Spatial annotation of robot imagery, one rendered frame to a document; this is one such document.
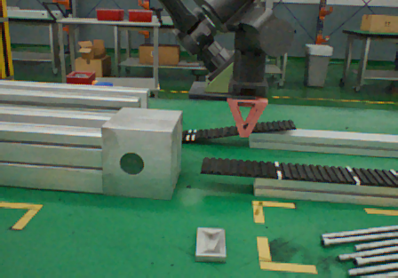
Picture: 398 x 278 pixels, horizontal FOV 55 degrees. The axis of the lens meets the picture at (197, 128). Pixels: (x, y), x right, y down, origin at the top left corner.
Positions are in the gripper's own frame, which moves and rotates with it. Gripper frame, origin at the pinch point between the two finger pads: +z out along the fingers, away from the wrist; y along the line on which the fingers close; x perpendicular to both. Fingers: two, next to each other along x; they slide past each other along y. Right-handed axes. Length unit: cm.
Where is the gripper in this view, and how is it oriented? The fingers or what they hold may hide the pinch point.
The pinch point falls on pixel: (244, 128)
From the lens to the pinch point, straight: 71.6
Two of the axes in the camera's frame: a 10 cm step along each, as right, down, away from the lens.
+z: -0.4, 9.5, 3.0
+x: 9.9, 0.6, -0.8
